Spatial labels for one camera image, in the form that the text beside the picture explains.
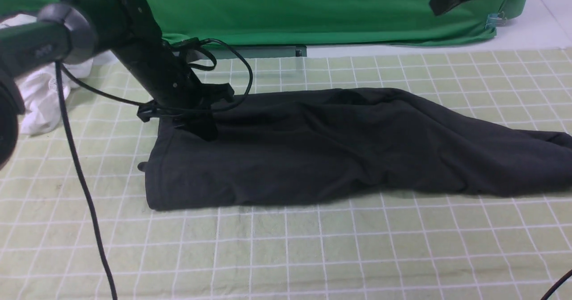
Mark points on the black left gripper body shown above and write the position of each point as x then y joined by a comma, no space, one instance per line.
178,95

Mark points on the dark gray long-sleeved shirt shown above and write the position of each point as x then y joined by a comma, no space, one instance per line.
310,147

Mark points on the light green checkered table mat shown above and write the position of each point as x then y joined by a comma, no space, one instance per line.
380,247

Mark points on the crumpled white shirt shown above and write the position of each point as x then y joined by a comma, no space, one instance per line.
39,88

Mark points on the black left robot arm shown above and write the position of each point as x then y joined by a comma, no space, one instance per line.
74,31

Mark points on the green backdrop cloth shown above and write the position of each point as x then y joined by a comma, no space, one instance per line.
316,22

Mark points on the green metal base bracket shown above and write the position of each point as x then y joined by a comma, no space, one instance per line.
260,52

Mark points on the metal binder clip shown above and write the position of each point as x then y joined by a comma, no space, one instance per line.
495,20

